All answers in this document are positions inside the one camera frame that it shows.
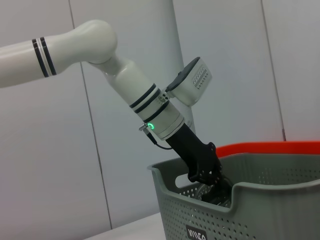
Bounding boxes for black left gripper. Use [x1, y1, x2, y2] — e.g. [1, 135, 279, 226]
[166, 123, 235, 201]

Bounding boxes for glass teacup with black sleeve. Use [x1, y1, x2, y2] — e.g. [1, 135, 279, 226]
[196, 182, 235, 208]

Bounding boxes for grey perforated storage basket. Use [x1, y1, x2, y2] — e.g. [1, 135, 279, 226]
[149, 152, 320, 240]

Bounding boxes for orange basket handle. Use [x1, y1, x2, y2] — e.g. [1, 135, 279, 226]
[215, 141, 320, 159]

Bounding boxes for left wrist cable with connector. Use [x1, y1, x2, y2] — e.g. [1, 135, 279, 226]
[138, 122, 176, 151]

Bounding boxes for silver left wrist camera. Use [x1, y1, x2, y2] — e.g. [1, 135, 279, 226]
[164, 56, 214, 107]

